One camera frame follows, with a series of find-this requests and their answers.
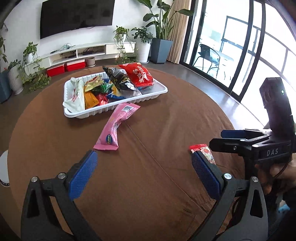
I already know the trailing pothos plant right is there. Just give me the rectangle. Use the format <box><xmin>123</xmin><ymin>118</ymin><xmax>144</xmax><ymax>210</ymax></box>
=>
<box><xmin>113</xmin><ymin>26</ymin><xmax>135</xmax><ymax>64</ymax></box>

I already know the gold red snack packet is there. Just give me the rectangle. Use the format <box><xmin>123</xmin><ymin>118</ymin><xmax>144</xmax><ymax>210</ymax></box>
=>
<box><xmin>84</xmin><ymin>76</ymin><xmax>104</xmax><ymax>92</ymax></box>

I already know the black balcony chair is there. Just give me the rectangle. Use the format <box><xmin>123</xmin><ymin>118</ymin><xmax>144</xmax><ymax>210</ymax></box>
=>
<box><xmin>193</xmin><ymin>44</ymin><xmax>221</xmax><ymax>77</ymax></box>

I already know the red storage box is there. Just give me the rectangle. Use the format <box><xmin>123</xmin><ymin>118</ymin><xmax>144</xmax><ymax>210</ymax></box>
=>
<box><xmin>65</xmin><ymin>59</ymin><xmax>86</xmax><ymax>72</ymax></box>
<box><xmin>47</xmin><ymin>64</ymin><xmax>65</xmax><ymax>77</ymax></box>

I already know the small beige pot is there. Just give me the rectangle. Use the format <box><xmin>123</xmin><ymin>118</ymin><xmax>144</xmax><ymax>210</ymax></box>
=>
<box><xmin>85</xmin><ymin>57</ymin><xmax>96</xmax><ymax>68</ymax></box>

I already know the person's right hand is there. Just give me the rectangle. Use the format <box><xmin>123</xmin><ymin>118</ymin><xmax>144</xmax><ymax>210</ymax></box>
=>
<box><xmin>254</xmin><ymin>159</ymin><xmax>296</xmax><ymax>195</ymax></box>

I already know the white plastic tray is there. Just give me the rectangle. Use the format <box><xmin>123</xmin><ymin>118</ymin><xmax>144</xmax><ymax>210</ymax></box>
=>
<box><xmin>63</xmin><ymin>71</ymin><xmax>168</xmax><ymax>119</ymax></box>

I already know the trailing pothos plant left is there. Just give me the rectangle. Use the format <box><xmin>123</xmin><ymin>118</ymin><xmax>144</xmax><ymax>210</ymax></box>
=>
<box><xmin>19</xmin><ymin>42</ymin><xmax>51</xmax><ymax>92</ymax></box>

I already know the white ribbed planter right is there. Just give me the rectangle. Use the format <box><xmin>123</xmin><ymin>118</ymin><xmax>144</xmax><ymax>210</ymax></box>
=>
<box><xmin>135</xmin><ymin>39</ymin><xmax>151</xmax><ymax>64</ymax></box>

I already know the wall mounted black TV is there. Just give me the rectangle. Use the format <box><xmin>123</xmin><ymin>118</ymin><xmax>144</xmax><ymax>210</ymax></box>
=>
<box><xmin>40</xmin><ymin>0</ymin><xmax>115</xmax><ymax>39</ymax></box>

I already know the orange snack packet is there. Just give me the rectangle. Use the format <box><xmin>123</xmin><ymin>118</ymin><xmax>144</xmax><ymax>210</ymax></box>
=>
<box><xmin>84</xmin><ymin>91</ymin><xmax>99</xmax><ymax>109</ymax></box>

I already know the blue square planter right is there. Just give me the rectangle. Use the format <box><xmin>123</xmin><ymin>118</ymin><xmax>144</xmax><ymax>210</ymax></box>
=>
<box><xmin>150</xmin><ymin>38</ymin><xmax>173</xmax><ymax>64</ymax></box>

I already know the green snack packet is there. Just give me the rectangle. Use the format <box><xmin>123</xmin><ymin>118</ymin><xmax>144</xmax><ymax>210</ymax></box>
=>
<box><xmin>91</xmin><ymin>82</ymin><xmax>113</xmax><ymax>94</ymax></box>

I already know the dark blue snack packet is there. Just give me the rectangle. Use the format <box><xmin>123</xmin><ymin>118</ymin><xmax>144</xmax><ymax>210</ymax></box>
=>
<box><xmin>104</xmin><ymin>79</ymin><xmax>126</xmax><ymax>100</ymax></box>

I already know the small red snack packet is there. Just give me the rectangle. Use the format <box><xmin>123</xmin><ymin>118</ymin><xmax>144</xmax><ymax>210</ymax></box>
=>
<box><xmin>95</xmin><ymin>93</ymin><xmax>109</xmax><ymax>105</ymax></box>

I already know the pink snack packet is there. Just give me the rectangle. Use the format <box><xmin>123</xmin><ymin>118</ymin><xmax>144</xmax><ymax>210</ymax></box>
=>
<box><xmin>93</xmin><ymin>103</ymin><xmax>140</xmax><ymax>151</ymax></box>

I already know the blue square planter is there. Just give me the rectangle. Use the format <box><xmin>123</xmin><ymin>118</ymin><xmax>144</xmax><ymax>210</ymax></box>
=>
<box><xmin>0</xmin><ymin>70</ymin><xmax>12</xmax><ymax>103</ymax></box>
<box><xmin>150</xmin><ymin>38</ymin><xmax>173</xmax><ymax>64</ymax></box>

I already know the black silver snack bag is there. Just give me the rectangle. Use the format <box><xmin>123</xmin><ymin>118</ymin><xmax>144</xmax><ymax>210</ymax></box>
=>
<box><xmin>102</xmin><ymin>66</ymin><xmax>138</xmax><ymax>92</ymax></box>

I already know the left red storage box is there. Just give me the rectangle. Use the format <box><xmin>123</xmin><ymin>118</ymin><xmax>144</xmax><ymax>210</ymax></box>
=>
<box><xmin>47</xmin><ymin>64</ymin><xmax>65</xmax><ymax>77</ymax></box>

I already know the white red long snack bag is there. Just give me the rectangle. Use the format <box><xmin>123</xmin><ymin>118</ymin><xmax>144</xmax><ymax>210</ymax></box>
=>
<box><xmin>63</xmin><ymin>77</ymin><xmax>85</xmax><ymax>113</ymax></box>

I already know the white ribbed planter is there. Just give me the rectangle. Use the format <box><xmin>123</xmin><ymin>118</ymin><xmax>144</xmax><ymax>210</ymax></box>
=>
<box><xmin>8</xmin><ymin>66</ymin><xmax>23</xmax><ymax>95</ymax></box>
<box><xmin>135</xmin><ymin>39</ymin><xmax>151</xmax><ymax>64</ymax></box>

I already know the white TV console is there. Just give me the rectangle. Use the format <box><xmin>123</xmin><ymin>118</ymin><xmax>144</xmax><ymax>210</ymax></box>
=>
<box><xmin>36</xmin><ymin>41</ymin><xmax>137</xmax><ymax>69</ymax></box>

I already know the white red floral snack packet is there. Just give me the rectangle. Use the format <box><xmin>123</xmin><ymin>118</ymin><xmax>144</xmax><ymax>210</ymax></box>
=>
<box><xmin>189</xmin><ymin>144</ymin><xmax>216</xmax><ymax>165</ymax></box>

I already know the blue square planter left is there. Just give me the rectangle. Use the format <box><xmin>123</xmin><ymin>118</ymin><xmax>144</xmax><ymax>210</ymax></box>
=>
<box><xmin>0</xmin><ymin>70</ymin><xmax>12</xmax><ymax>103</ymax></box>

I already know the right red storage box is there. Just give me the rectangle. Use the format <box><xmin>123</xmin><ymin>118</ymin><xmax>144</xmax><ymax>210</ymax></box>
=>
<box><xmin>65</xmin><ymin>59</ymin><xmax>86</xmax><ymax>72</ymax></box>

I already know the white ribbed planter left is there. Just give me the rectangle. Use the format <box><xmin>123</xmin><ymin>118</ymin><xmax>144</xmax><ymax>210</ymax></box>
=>
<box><xmin>8</xmin><ymin>66</ymin><xmax>23</xmax><ymax>95</ymax></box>

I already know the small bushy plant right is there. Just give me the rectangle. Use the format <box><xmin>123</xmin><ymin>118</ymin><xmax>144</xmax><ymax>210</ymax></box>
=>
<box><xmin>131</xmin><ymin>26</ymin><xmax>153</xmax><ymax>44</ymax></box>

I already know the large red snack bag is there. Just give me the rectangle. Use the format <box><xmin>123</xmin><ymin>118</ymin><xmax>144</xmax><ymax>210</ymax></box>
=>
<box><xmin>119</xmin><ymin>62</ymin><xmax>154</xmax><ymax>88</ymax></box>

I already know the large leafy plant right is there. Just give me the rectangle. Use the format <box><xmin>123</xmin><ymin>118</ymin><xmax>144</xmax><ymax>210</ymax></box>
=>
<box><xmin>137</xmin><ymin>0</ymin><xmax>194</xmax><ymax>40</ymax></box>

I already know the beige curtain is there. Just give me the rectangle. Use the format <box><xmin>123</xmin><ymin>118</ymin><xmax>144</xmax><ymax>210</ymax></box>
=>
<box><xmin>167</xmin><ymin>0</ymin><xmax>192</xmax><ymax>64</ymax></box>

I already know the trailing pothos plant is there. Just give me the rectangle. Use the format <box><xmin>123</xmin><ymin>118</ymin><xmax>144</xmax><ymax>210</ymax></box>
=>
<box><xmin>113</xmin><ymin>26</ymin><xmax>135</xmax><ymax>64</ymax></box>
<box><xmin>19</xmin><ymin>42</ymin><xmax>51</xmax><ymax>92</ymax></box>

